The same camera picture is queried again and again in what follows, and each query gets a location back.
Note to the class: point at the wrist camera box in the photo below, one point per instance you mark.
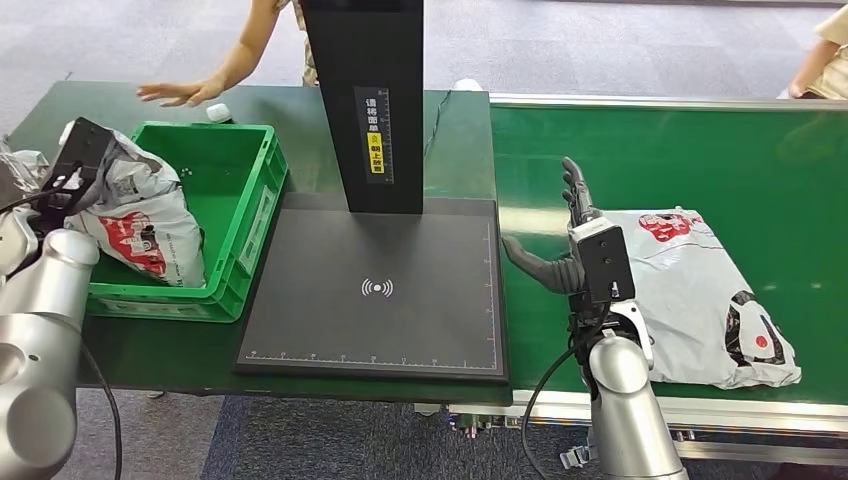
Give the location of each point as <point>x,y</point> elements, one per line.
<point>604,262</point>
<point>79,156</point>

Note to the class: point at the green plastic basket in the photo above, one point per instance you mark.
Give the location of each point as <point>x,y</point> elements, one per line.
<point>232,212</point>

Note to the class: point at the person's forearm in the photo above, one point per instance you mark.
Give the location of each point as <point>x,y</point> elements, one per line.
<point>248,46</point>

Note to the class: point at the yellow column label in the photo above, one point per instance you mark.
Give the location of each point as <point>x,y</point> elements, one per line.
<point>376,154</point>

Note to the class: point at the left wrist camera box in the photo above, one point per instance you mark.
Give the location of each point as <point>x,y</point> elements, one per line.
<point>79,156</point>

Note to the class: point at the small white rounded object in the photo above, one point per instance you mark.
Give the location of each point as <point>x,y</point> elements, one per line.
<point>468,84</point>

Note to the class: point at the aluminium conveyor frame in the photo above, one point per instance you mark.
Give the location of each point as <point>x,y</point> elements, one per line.
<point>742,416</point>

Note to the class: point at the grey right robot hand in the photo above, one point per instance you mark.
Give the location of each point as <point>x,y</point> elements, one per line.
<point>550,275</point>

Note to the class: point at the person's hand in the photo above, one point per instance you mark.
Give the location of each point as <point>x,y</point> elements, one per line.
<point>189,93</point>

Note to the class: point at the green conveyor belt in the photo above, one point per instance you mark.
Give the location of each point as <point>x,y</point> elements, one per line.
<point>715,152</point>

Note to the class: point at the black scanner column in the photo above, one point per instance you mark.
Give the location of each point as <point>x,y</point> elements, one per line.
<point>364,53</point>

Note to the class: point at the grey package red print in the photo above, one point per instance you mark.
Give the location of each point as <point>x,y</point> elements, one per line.
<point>152,225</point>
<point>689,305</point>

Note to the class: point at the dark green table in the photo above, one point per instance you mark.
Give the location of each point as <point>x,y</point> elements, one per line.
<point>166,358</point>

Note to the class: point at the white earbud case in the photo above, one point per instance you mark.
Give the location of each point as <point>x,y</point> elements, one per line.
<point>218,112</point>

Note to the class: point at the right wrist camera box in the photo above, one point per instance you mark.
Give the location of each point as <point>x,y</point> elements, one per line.
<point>604,262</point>

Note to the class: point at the conveyor terminal block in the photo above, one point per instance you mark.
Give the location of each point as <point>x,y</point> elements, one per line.
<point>484,420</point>

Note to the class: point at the white plastic mailer bag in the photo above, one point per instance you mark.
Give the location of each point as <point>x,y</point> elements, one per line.
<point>20,169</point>

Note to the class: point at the black weighing platform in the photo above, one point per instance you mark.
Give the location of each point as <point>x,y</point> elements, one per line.
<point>378,318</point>

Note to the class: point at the grey flat package red print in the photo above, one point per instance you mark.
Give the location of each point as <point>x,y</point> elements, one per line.
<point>689,305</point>

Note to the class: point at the grey metal clamp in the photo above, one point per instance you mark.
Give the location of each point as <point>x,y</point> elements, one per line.
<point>576,457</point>

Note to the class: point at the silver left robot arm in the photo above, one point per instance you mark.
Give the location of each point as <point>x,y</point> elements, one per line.
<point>40,344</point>

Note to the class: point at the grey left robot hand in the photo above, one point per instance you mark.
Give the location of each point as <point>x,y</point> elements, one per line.
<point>106,175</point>

